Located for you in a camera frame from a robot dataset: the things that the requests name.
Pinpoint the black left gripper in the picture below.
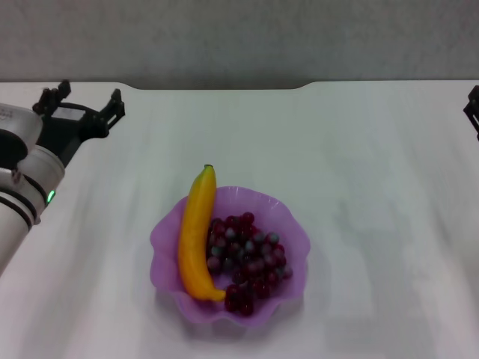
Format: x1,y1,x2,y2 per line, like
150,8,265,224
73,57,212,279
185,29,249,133
32,79,126,169

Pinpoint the yellow banana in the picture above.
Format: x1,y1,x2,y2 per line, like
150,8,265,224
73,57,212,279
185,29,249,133
178,164,228,302

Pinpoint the dark red grape bunch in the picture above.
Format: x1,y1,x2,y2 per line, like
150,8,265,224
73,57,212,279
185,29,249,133
207,212,293,317

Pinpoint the purple wavy plastic bowl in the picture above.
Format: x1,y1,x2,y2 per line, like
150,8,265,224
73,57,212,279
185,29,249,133
150,185,311,330

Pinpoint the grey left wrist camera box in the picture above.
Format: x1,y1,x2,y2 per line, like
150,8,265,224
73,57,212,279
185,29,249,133
0,103,45,169

